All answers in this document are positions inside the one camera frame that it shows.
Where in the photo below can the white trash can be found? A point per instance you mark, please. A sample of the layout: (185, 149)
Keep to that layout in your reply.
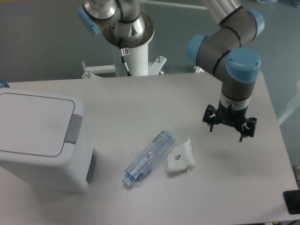
(45, 140)

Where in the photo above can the black device at edge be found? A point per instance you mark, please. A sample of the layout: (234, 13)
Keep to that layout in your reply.
(292, 201)

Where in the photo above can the blue object behind can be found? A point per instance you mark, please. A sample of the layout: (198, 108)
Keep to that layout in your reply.
(4, 84)

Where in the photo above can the white crumpled wrapper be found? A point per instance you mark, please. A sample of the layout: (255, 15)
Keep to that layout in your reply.
(180, 158)

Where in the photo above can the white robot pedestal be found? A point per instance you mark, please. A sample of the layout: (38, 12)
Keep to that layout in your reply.
(129, 42)

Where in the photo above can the clear blue plastic bottle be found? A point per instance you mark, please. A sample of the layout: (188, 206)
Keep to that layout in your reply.
(142, 165)

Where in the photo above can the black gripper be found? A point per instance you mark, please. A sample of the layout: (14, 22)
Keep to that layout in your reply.
(230, 117)

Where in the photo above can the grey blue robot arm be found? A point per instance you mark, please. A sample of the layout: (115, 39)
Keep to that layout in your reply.
(223, 55)

